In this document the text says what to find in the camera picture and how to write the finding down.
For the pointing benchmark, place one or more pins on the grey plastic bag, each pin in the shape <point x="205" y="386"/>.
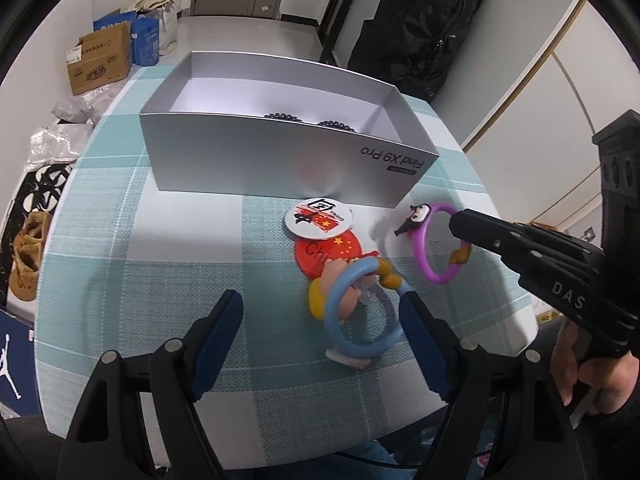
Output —
<point x="75" y="110"/>

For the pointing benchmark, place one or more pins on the large blue carton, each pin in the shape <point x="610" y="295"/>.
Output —
<point x="112" y="20"/>

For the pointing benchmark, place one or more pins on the person's blue jeans leg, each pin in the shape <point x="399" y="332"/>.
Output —
<point x="390" y="462"/>

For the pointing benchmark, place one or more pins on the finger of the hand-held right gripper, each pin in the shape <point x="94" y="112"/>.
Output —
<point x="560" y="236"/>
<point x="480" y="227"/>

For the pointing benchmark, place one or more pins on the person's right hand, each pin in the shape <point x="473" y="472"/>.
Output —
<point x="605" y="385"/>

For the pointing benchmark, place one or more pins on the silver plastic bag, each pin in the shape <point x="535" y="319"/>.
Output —
<point x="57" y="145"/>

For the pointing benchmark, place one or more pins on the red round badge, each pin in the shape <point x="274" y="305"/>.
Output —
<point x="310" y="256"/>

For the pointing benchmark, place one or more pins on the brown cardboard box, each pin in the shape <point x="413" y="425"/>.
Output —
<point x="97" y="60"/>

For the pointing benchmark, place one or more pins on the white cabinet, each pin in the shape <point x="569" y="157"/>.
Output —
<point x="550" y="110"/>

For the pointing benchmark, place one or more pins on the black backpack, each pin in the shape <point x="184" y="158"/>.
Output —
<point x="415" y="35"/>

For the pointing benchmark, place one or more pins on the silver cardboard box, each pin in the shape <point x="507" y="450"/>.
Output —
<point x="250" y="160"/>

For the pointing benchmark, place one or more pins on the small blue carton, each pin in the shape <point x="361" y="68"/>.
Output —
<point x="146" y="42"/>

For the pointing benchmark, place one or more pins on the teal checked tablecloth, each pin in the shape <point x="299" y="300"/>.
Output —
<point x="150" y="260"/>

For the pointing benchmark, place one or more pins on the brown shoes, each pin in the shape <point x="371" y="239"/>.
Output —
<point x="30" y="255"/>

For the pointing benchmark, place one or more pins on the blue shoe box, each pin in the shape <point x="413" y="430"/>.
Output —
<point x="15" y="360"/>

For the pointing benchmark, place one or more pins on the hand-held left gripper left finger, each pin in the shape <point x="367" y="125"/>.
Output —
<point x="220" y="342"/>

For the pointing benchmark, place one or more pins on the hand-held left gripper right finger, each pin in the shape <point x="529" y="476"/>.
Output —
<point x="421" y="342"/>

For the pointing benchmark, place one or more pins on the small wall socket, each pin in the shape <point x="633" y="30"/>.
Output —
<point x="588" y="235"/>

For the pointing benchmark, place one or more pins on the cream tote bag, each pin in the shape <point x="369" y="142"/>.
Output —
<point x="167" y="15"/>

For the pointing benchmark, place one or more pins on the black and white shoes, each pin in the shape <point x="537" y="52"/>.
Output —
<point x="45" y="190"/>

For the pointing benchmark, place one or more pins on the white round badge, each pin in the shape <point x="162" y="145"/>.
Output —
<point x="312" y="217"/>

